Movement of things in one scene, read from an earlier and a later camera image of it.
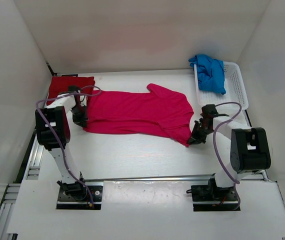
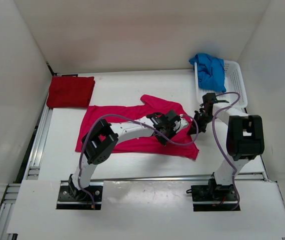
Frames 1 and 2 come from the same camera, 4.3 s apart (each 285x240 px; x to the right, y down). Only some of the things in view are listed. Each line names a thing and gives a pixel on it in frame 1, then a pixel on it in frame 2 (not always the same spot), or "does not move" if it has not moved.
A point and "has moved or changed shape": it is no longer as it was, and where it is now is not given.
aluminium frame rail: [31, 172] does not move
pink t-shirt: [152, 111] has moved or changed shape
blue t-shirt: [210, 73] does not move
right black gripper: [196, 139] to [193, 129]
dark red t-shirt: [60, 84] does not move
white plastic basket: [235, 98] does not move
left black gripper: [81, 121] to [173, 130]
